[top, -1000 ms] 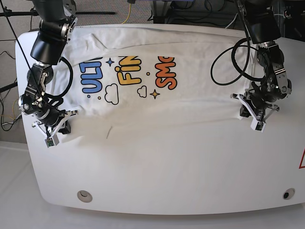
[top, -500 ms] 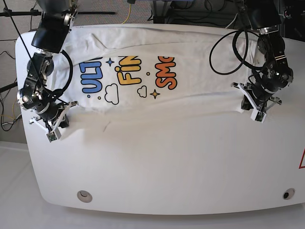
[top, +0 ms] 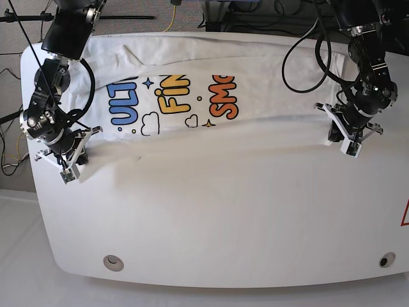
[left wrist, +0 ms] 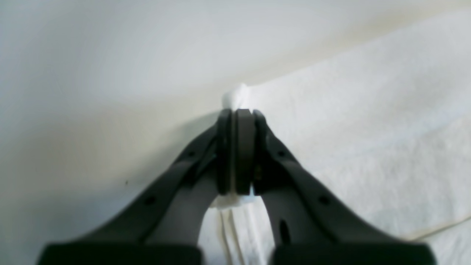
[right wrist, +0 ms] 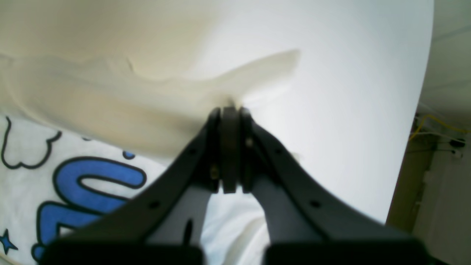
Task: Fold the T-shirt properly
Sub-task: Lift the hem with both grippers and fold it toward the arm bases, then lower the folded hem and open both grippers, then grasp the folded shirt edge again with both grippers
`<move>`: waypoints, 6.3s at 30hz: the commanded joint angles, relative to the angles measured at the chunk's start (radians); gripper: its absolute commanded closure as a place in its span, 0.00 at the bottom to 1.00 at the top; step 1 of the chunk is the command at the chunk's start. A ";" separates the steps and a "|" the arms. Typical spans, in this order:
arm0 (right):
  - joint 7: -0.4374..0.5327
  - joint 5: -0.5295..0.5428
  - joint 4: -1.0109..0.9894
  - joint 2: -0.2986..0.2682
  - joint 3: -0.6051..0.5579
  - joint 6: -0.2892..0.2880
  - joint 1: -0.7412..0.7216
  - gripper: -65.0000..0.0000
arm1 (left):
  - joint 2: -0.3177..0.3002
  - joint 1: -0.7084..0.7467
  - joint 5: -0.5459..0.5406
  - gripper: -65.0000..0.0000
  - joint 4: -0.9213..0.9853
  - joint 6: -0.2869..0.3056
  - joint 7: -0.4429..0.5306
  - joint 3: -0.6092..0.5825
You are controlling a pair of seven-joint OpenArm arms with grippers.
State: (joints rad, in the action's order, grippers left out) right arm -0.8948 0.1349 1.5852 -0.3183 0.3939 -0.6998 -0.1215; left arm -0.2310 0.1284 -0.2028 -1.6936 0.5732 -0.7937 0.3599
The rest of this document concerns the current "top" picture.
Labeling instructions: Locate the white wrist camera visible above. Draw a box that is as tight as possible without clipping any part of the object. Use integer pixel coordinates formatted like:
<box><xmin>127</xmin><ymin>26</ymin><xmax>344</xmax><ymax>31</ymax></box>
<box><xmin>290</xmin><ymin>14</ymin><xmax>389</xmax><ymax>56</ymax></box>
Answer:
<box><xmin>60</xmin><ymin>165</ymin><xmax>80</xmax><ymax>184</ymax></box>
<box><xmin>340</xmin><ymin>138</ymin><xmax>362</xmax><ymax>158</ymax></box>

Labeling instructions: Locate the black tripod stand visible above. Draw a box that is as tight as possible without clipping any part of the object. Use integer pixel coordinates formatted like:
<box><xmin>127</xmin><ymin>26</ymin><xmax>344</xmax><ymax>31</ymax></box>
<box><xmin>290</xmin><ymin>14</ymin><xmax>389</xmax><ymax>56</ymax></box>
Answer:
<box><xmin>1</xmin><ymin>9</ymin><xmax>155</xmax><ymax>23</ymax></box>

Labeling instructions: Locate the red triangle sticker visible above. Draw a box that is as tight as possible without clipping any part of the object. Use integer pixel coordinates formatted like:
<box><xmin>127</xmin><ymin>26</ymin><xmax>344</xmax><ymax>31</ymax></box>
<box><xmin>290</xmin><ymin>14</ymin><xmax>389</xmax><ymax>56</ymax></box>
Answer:
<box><xmin>401</xmin><ymin>200</ymin><xmax>409</xmax><ymax>226</ymax></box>

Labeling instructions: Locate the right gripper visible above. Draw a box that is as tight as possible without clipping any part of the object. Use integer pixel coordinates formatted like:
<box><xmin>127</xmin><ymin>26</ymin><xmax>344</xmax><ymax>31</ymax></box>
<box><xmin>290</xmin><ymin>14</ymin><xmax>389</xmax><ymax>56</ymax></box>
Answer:
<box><xmin>35</xmin><ymin>126</ymin><xmax>102</xmax><ymax>174</ymax></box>

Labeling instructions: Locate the table grommet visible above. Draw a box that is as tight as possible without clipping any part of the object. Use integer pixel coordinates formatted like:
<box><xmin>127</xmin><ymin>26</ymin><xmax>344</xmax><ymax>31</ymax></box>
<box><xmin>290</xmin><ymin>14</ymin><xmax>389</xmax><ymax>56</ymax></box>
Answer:
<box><xmin>379</xmin><ymin>252</ymin><xmax>396</xmax><ymax>268</ymax></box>
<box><xmin>103</xmin><ymin>255</ymin><xmax>124</xmax><ymax>272</ymax></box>

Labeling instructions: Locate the left table grommet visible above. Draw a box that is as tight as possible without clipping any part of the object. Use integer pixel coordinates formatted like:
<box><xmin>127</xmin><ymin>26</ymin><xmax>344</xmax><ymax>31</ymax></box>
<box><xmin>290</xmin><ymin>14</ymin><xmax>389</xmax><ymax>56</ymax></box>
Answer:
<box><xmin>103</xmin><ymin>255</ymin><xmax>124</xmax><ymax>272</ymax></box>

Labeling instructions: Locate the right table grommet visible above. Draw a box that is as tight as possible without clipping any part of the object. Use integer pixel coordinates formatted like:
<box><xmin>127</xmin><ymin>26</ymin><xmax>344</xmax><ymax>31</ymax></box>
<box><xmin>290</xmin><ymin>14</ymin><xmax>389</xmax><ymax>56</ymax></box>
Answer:
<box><xmin>379</xmin><ymin>252</ymin><xmax>396</xmax><ymax>268</ymax></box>

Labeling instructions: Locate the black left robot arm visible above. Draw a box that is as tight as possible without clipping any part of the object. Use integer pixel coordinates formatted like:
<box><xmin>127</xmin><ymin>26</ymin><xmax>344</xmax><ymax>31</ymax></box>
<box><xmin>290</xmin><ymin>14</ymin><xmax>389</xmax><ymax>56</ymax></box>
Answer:
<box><xmin>308</xmin><ymin>1</ymin><xmax>398</xmax><ymax>157</ymax></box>

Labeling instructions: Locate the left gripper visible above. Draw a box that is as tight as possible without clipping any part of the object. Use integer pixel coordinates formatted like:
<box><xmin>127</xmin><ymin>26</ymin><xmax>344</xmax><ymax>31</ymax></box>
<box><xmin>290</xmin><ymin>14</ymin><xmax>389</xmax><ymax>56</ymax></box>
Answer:
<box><xmin>314</xmin><ymin>98</ymin><xmax>383</xmax><ymax>144</ymax></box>

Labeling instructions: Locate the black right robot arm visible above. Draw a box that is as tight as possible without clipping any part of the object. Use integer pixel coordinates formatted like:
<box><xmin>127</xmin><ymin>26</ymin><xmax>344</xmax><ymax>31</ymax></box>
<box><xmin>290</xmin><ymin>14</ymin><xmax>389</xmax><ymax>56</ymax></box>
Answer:
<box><xmin>19</xmin><ymin>1</ymin><xmax>105</xmax><ymax>183</ymax></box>

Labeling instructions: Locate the white printed T-shirt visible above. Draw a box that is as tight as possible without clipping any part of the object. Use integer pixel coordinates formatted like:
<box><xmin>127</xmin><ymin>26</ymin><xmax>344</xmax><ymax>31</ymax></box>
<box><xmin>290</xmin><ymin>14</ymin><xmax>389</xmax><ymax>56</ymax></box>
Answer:
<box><xmin>63</xmin><ymin>34</ymin><xmax>339</xmax><ymax>147</ymax></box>

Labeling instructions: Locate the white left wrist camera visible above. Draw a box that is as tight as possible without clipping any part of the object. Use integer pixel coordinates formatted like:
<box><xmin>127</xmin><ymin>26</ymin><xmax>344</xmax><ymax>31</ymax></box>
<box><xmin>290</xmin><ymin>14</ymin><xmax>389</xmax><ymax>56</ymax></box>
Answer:
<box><xmin>340</xmin><ymin>138</ymin><xmax>362</xmax><ymax>158</ymax></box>

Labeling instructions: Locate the yellow cable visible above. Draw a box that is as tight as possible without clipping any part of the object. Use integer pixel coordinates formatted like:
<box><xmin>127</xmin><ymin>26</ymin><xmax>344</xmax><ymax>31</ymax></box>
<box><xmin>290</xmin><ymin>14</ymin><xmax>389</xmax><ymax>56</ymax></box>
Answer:
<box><xmin>163</xmin><ymin>0</ymin><xmax>178</xmax><ymax>33</ymax></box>

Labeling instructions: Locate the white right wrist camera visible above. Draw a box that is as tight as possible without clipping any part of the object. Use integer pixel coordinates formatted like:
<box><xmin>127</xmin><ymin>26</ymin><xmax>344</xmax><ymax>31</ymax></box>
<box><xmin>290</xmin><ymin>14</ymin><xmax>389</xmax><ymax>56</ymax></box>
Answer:
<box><xmin>60</xmin><ymin>165</ymin><xmax>80</xmax><ymax>184</ymax></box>

